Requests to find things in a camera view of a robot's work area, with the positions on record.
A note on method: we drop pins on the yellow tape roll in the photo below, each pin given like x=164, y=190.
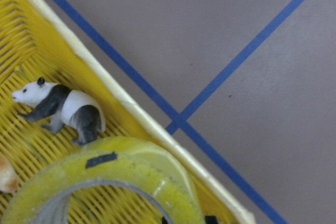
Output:
x=125, y=162

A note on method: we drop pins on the yellow woven basket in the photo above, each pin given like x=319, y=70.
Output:
x=36, y=43

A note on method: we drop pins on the toy panda figure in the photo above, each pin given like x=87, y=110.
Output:
x=64, y=106

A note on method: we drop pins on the toy croissant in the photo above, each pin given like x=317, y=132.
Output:
x=9, y=178

